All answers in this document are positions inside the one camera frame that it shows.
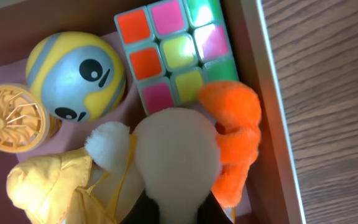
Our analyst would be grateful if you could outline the yellow grey face ball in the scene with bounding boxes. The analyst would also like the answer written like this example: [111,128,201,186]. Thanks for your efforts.
[25,31,126,122]

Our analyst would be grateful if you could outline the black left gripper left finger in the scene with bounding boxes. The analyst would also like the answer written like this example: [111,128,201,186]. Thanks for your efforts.
[121,191,160,224]

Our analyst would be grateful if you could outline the white plush duck toy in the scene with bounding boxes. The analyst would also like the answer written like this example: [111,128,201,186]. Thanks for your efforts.
[6,80,262,223]

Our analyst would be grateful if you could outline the multicoloured puzzle cube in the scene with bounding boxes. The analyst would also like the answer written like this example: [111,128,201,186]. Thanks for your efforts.
[114,0,239,114]

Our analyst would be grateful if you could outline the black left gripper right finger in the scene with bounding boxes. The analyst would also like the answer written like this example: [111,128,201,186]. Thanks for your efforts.
[197,192,232,224]

